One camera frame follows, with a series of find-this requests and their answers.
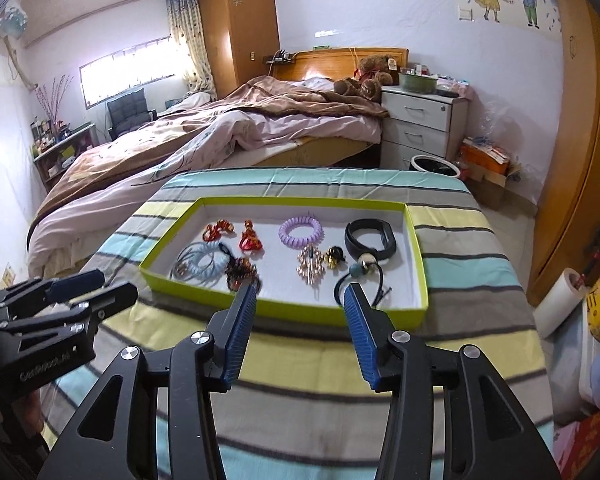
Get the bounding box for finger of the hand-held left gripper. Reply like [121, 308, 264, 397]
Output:
[0, 281, 139, 346]
[0, 269, 106, 323]

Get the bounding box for dried branches in vase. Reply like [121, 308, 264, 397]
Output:
[34, 75, 75, 126]

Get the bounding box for clear plastic bag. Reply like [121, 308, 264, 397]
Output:
[472, 100, 511, 141]

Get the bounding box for paper towel roll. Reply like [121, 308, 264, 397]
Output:
[532, 267, 588, 339]

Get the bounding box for pink duvet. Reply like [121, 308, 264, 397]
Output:
[27, 105, 383, 281]

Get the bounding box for black wrist band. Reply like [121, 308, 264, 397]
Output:
[344, 218, 398, 262]

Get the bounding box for brown teddy bear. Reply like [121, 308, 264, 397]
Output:
[334, 54, 396, 102]

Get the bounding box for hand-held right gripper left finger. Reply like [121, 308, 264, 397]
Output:
[37, 280, 260, 480]

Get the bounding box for purple spiral hair tie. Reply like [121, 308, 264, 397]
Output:
[279, 216, 325, 247]

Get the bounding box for wall air conditioner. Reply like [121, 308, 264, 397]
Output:
[0, 5, 28, 41]

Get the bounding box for brown blanket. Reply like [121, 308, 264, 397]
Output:
[220, 76, 388, 118]

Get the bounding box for tall wooden cabinet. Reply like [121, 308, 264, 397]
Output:
[197, 0, 281, 101]

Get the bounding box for cardboard box with papers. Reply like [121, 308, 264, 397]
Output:
[460, 137, 521, 211]

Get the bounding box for dark chair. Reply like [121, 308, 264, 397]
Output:
[106, 87, 157, 141]

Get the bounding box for cluttered low shelf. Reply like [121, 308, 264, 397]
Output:
[32, 122, 98, 193]

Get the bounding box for yellow-green cardboard box tray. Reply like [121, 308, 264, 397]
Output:
[139, 197, 429, 330]

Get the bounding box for light blue spiral hair tie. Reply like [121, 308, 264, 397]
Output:
[172, 241, 231, 291]

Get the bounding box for rhinestone hair clip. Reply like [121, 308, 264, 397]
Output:
[296, 244, 327, 288]

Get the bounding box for large wooden wardrobe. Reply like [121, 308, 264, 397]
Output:
[527, 0, 600, 306]

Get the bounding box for black beaded hair tie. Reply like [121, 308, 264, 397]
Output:
[334, 252, 393, 311]

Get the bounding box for wooden headboard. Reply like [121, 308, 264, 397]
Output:
[265, 47, 410, 86]

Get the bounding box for white nightstand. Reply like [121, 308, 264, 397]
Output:
[380, 85, 468, 171]

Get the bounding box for striped table cloth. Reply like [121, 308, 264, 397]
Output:
[27, 167, 556, 480]

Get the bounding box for window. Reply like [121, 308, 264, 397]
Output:
[79, 35, 191, 108]

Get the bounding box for white trash bin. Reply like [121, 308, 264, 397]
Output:
[411, 155, 462, 180]

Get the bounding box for dark bead bracelet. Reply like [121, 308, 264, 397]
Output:
[219, 242, 262, 293]

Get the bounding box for grey thin hair ties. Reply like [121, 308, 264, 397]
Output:
[169, 242, 216, 281]

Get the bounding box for green round tin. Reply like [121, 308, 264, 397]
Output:
[398, 72, 438, 94]

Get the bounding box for red gold knot ornament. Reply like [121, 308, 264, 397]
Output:
[201, 219, 237, 242]

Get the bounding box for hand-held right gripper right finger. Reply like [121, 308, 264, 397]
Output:
[342, 282, 563, 480]

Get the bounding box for patterned curtain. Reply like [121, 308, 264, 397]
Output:
[166, 0, 216, 101]

